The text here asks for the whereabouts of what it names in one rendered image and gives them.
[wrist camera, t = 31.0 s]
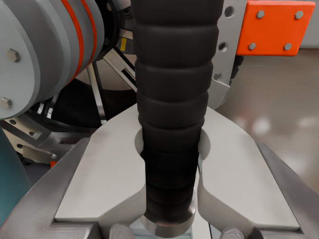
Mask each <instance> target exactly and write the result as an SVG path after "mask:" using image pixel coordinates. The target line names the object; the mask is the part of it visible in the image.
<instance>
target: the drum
mask: <svg viewBox="0 0 319 239"><path fill-rule="evenodd" d="M103 42H104V24H103V18H102V15H101V12H100V10H99V8H98V6H97V4H96V2H95V0H0V120H7V119H11V118H14V117H17V116H19V115H21V114H23V113H24V112H26V111H27V110H28V109H29V108H31V107H32V106H33V105H34V104H36V103H37V102H41V101H44V100H47V99H49V98H51V97H53V96H54V95H56V94H57V93H58V92H59V91H60V90H62V89H63V88H64V87H65V86H67V85H68V84H69V83H70V82H71V81H72V80H73V79H74V78H75V77H76V76H78V75H79V74H80V73H81V72H82V71H83V70H84V69H85V68H86V67H87V66H88V65H90V64H91V63H92V62H93V61H94V60H95V59H96V58H97V56H98V55H99V53H100V51H101V49H102V47H103Z"/></svg>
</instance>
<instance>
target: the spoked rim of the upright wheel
mask: <svg viewBox="0 0 319 239"><path fill-rule="evenodd" d="M95 2H96V4H97V6H98V8H99V10H100V12H101V15H102V18H103V24H104V37H106V38H108V39H109V41H110V43H109V44H107V43H105V41H104V42H103V47H102V49H101V51H100V53H99V55H98V56H97V58H96V59H95V60H94V61H93V62H92V63H91V64H90V65H88V66H87V72H88V76H89V80H90V83H91V85H88V84H86V83H84V82H82V81H80V80H78V79H76V78H74V79H73V80H72V81H71V82H70V83H69V84H68V85H67V86H65V87H64V88H63V89H62V90H60V91H59V92H58V93H57V94H56V95H54V96H53V97H51V98H49V99H47V100H44V101H41V102H37V103H36V104H34V105H33V106H32V107H31V108H29V109H28V110H27V111H26V113H28V114H29V115H31V116H33V117H35V118H37V119H39V120H42V121H44V122H46V123H49V124H51V125H54V126H57V127H60V128H64V129H68V130H72V131H77V132H84V133H94V132H95V131H96V130H97V129H99V128H100V127H101V126H102V125H103V124H104V123H106V122H107V121H109V120H110V119H111V118H113V117H115V116H116V115H118V114H120V113H121V112H123V111H125V110H126V109H128V108H129V107H131V106H133V105H134V104H136V103H137V96H136V93H137V89H138V87H137V85H136V81H135V80H134V79H133V78H132V77H131V76H130V75H129V74H128V73H127V72H126V70H125V69H124V68H126V69H127V71H128V72H129V73H130V74H131V75H132V76H133V77H134V78H135V67H134V65H133V64H132V63H131V62H130V61H129V60H128V59H127V58H126V56H125V55H124V54H123V53H122V52H121V51H120V50H119V48H118V47H117V46H118V45H119V43H120V41H121V39H122V38H125V39H129V40H132V41H133V36H132V29H131V28H127V27H125V14H124V10H127V9H129V8H131V0H95ZM107 4H109V5H110V7H111V10H109V9H108V7H107ZM102 59H104V60H105V61H106V62H107V63H108V64H109V65H110V66H111V67H112V68H113V69H114V70H115V71H116V73H117V74H118V75H119V76H120V77H121V78H122V79H123V80H125V82H126V83H127V84H128V85H129V86H130V87H131V88H132V89H130V90H122V91H115V90H106V89H103V88H102V85H101V80H100V76H99V73H98V68H97V64H96V61H99V60H102Z"/></svg>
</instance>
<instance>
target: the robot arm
mask: <svg viewBox="0 0 319 239"><path fill-rule="evenodd" d="M138 114H139V113H138V110H137V103H136V104H134V105H133V106H131V107H129V108H128V109H126V110H125V111H123V112H121V113H120V114H118V115H116V116H115V117H113V118H111V119H110V120H109V121H107V122H106V123H104V124H103V125H102V126H101V127H100V128H99V129H97V130H96V131H95V132H94V133H93V134H92V135H91V136H90V137H89V138H82V139H81V140H80V141H79V142H78V143H76V144H75V145H74V146H73V147H72V148H71V149H70V150H69V151H68V152H67V153H66V154H65V155H64V156H63V157H62V158H61V159H60V160H59V161H58V162H57V163H56V164H55V165H54V166H53V167H52V168H51V169H50V170H49V171H47V172H46V173H45V174H44V175H43V176H42V177H41V178H40V179H39V180H38V181H37V182H36V183H35V184H34V185H33V186H32V187H31V188H30V190H29V191H28V192H27V193H26V194H25V195H24V196H23V197H22V199H21V200H20V201H19V202H18V204H17V205H16V206H15V208H14V209H13V210H12V212H11V213H10V214H9V216H8V217H7V218H6V220H5V221H4V223H3V224H2V226H1V227H0V239H136V238H135V236H134V234H133V232H132V230H131V228H130V226H129V225H130V224H132V223H133V222H135V221H136V220H137V219H138V218H140V217H141V216H142V215H143V214H144V213H145V211H146V175H145V161H144V160H143V159H142V157H141V156H140V153H141V152H142V151H143V146H144V141H143V137H142V126H141V124H140V123H139V121H138ZM204 117H205V122H204V125H203V126H202V128H201V133H200V140H199V142H198V145H197V146H198V152H199V153H200V155H201V156H202V158H203V160H204V161H203V162H202V166H201V171H200V177H199V182H198V187H197V207H198V212H199V214H200V216H201V217H202V218H203V219H204V220H206V221H207V222H208V223H210V224H211V225H212V226H213V227H215V228H216V229H217V230H219V231H220V232H221V235H220V238H219V239H319V194H318V193H317V192H316V191H315V190H314V189H313V188H312V187H310V186H309V185H308V184H307V183H306V182H305V181H304V180H303V179H302V178H301V177H300V176H299V175H298V174H297V173H295V172H294V171H293V170H292V169H291V168H290V167H289V166H288V165H287V164H286V163H285V162H284V161H283V160H281V159H280V158H279V157H278V156H277V155H276V154H275V153H274V152H273V151H272V150H271V149H270V148H269V147H268V146H266V145H265V144H264V143H257V142H255V141H254V139H252V138H251V137H250V136H249V135H248V134H247V133H246V132H245V131H244V130H243V129H242V128H240V127H239V126H238V125H236V124H235V123H233V122H232V121H231V120H229V119H227V118H226V117H224V116H222V115H221V114H219V113H218V112H216V111H214V110H213V109H211V108H210V107H208V106H207V109H206V114H205V116H204Z"/></svg>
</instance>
